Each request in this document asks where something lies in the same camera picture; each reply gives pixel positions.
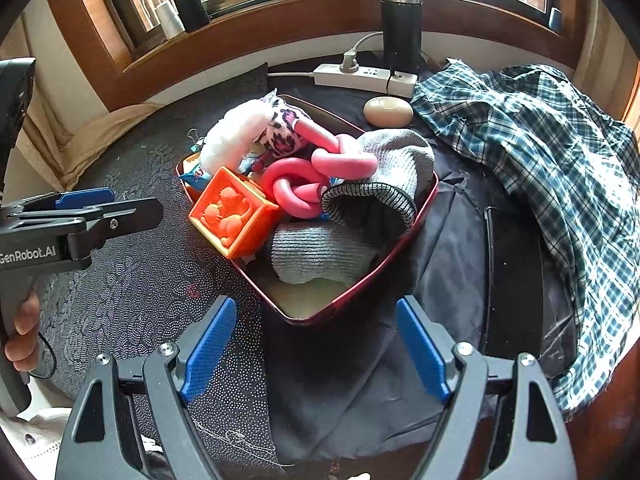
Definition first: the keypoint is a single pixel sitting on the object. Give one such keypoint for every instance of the black patterned tablecloth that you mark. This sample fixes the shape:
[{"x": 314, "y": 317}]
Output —
[{"x": 140, "y": 270}]

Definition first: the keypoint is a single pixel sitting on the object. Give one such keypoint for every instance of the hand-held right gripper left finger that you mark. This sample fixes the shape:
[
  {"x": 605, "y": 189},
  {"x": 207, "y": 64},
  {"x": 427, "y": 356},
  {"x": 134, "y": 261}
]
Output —
[{"x": 210, "y": 345}]

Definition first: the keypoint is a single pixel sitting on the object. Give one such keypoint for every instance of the beige oval case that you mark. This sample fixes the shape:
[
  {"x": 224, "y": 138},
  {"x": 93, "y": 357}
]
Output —
[{"x": 387, "y": 110}]

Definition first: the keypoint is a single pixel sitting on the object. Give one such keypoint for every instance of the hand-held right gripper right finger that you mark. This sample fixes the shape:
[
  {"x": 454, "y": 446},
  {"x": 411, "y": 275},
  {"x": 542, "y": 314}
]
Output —
[{"x": 420, "y": 345}]

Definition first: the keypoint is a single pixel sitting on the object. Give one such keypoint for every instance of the white charger plug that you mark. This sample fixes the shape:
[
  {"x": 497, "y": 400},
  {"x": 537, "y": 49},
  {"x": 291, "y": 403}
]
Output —
[{"x": 352, "y": 57}]

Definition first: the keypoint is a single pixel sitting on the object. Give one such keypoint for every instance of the white power strip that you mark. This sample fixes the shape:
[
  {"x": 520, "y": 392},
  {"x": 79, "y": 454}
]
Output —
[{"x": 360, "y": 77}]

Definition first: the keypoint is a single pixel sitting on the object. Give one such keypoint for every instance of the black cup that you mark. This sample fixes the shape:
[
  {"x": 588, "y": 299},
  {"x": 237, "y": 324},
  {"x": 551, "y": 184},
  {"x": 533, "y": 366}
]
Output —
[{"x": 192, "y": 10}]

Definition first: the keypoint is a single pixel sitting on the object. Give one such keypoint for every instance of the grey knitted sock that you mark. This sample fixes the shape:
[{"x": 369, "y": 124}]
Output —
[{"x": 320, "y": 255}]

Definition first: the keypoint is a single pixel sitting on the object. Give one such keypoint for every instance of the pink knotted foam toy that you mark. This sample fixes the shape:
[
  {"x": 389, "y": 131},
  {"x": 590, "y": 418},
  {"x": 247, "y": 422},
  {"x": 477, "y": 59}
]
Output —
[
  {"x": 292, "y": 190},
  {"x": 345, "y": 157}
]

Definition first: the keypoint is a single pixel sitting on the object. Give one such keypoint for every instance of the white paper cup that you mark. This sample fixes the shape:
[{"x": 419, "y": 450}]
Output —
[{"x": 167, "y": 20}]

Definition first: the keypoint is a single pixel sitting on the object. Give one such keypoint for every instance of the white garment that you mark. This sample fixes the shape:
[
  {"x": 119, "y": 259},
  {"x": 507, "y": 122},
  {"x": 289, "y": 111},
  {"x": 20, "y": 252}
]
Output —
[{"x": 40, "y": 435}]

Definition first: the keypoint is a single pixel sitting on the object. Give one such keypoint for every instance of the tan cloth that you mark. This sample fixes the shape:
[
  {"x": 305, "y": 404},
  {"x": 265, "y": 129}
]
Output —
[{"x": 85, "y": 145}]

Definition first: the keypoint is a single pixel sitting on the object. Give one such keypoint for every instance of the blue biscuit packet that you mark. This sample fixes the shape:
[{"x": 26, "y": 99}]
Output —
[{"x": 195, "y": 176}]

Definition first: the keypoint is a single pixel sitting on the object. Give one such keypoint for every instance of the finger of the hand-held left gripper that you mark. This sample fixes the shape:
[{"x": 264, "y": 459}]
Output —
[
  {"x": 82, "y": 197},
  {"x": 125, "y": 215}
]

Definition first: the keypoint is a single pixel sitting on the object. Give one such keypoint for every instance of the red tin container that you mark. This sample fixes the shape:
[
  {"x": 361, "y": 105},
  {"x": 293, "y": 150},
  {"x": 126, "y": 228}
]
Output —
[{"x": 300, "y": 305}]

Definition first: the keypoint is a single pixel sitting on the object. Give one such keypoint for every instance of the black fabric cloth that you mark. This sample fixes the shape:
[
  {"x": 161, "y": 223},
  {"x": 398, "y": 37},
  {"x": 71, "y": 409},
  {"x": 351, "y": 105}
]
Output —
[{"x": 350, "y": 360}]

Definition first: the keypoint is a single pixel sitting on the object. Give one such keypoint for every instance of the person's left hand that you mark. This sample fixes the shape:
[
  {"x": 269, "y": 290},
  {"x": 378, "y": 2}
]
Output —
[{"x": 25, "y": 325}]

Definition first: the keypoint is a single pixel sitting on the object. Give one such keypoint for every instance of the wooden window frame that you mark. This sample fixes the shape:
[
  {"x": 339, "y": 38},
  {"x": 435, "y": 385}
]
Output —
[{"x": 300, "y": 15}]

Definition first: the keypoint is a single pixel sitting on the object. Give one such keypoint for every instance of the pink leopard print sock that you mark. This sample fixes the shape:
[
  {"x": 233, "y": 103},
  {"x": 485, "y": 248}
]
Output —
[{"x": 285, "y": 132}]

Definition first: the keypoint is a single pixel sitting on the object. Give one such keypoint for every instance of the white fluffy item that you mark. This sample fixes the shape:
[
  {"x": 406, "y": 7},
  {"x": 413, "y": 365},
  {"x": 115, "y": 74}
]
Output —
[{"x": 235, "y": 130}]

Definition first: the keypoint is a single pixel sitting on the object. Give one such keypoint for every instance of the blue plaid shirt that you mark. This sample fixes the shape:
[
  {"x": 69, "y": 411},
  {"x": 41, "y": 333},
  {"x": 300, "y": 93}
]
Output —
[{"x": 540, "y": 160}]

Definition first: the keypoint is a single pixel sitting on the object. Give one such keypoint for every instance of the orange toy cube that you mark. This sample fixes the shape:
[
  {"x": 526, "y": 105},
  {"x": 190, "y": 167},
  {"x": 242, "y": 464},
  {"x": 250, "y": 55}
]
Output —
[{"x": 230, "y": 215}]

